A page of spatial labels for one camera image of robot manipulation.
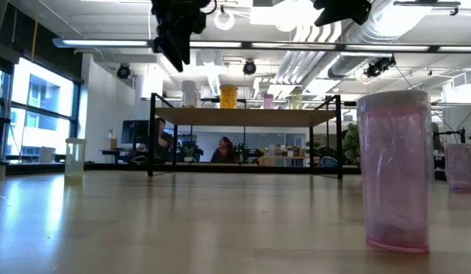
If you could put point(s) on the blue office chair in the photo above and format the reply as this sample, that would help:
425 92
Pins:
329 163

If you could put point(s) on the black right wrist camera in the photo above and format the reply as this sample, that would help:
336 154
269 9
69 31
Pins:
345 11

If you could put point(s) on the black computer monitor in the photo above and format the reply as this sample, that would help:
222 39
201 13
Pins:
134 131

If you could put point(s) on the black machine green lights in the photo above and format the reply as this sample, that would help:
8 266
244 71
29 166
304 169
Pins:
246 154

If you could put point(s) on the black ceiling camera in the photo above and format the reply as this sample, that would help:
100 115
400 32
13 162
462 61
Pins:
377 67

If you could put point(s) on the yellow-green pill vial white cap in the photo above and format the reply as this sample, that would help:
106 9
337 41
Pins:
296 100
75 163

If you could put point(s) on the black ceiling spotlight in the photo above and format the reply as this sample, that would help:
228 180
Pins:
123 71
249 67

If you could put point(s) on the long ceiling light rail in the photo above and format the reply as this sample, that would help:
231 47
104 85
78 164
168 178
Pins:
391 48

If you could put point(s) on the white box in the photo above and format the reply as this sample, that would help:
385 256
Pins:
46 155

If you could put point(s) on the wooden shelf black frame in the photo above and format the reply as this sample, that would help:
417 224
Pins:
258 118

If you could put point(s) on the small potted plant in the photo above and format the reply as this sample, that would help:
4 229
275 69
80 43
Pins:
188 154

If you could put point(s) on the black aluminium table frame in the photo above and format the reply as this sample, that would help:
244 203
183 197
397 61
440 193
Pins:
96 167

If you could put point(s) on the person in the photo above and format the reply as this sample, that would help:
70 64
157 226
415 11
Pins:
163 142
222 152

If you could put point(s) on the orange pill bottle white cap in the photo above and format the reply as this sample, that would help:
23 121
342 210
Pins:
229 99

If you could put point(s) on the silver ventilation duct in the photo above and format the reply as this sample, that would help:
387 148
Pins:
376 38

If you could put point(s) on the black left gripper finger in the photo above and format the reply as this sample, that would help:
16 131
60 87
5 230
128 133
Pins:
170 51
185 45

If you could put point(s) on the window with dark frame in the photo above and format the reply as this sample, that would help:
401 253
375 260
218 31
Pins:
48 102

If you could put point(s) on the clear pill bottle white cap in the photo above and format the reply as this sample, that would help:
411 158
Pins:
190 97

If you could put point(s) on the green succulent in grey pot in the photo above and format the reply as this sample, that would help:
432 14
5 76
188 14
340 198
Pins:
351 146

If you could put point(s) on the brown cardboard box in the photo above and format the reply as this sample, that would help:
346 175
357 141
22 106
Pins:
111 144
266 161

